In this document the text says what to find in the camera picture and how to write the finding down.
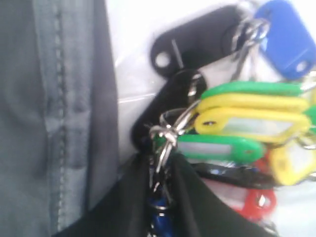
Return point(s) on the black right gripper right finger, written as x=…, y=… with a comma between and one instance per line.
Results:
x=199, y=213

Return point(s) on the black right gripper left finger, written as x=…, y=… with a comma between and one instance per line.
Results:
x=123, y=212

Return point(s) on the beige duffel bag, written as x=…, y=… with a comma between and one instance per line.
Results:
x=59, y=148

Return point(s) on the colourful key tag bunch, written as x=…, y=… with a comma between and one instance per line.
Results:
x=233, y=107

